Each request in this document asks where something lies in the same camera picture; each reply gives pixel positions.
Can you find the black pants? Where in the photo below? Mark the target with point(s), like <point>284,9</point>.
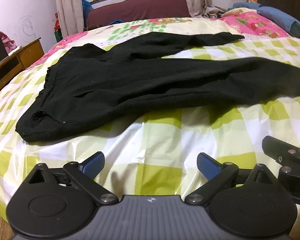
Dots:
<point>89,87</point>

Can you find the wooden side desk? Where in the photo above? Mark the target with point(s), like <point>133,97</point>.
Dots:
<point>19,60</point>

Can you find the red green hanging decoration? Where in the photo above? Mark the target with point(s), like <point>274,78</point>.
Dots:
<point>57,28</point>

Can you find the blue cloth by sofa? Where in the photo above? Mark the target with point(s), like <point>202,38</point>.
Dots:
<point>87,7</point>

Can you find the beige left curtain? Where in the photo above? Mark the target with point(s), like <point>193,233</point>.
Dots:
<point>70,15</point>

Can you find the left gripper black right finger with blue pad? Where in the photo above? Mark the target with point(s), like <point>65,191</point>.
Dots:
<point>243,202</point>

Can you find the blue folded cloth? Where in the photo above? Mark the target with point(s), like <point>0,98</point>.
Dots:
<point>285,21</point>

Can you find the green checked bed quilt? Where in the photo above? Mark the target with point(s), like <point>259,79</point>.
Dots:
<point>156,153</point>

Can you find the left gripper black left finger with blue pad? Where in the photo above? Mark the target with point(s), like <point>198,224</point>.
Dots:
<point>52,203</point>

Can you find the maroon sofa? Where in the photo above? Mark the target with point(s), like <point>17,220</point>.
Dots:
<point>132,10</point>

